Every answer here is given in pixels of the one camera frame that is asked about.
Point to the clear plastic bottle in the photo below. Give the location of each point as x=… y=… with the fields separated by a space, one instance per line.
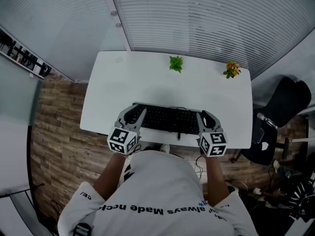
x=267 y=121

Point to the black smartphone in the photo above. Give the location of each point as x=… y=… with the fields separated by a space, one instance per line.
x=258 y=135

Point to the person's white printed t-shirt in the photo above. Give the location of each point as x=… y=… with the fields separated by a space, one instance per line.
x=157 y=188

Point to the white side table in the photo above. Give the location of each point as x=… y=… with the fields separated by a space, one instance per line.
x=14 y=131

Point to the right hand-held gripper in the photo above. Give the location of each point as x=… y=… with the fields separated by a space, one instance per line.
x=213 y=144

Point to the person's white shoe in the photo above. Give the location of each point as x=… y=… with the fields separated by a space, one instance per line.
x=165 y=148

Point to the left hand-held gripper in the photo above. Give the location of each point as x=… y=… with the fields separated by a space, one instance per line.
x=120 y=139

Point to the round metal glass fitting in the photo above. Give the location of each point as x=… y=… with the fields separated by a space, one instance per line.
x=118 y=25
x=113 y=12

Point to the white power adapter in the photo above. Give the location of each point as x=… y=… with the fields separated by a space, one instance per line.
x=257 y=191

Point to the white desk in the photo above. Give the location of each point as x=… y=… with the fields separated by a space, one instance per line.
x=147 y=87

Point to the person's right forearm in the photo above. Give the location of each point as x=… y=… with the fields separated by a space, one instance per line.
x=215 y=181

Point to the black office chair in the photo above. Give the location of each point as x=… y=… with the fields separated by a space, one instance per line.
x=285 y=102

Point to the white window blinds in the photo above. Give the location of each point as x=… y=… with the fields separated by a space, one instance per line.
x=209 y=21

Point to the person's left forearm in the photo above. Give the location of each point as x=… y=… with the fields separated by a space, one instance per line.
x=112 y=176

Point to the orange flower potted plant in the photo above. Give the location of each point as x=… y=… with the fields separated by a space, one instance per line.
x=232 y=69

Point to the small green potted plant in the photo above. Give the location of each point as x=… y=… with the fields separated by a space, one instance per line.
x=176 y=63

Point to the black keyboard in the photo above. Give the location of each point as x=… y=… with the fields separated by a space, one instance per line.
x=169 y=119

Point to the black and white helmet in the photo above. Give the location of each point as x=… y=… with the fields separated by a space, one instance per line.
x=299 y=195

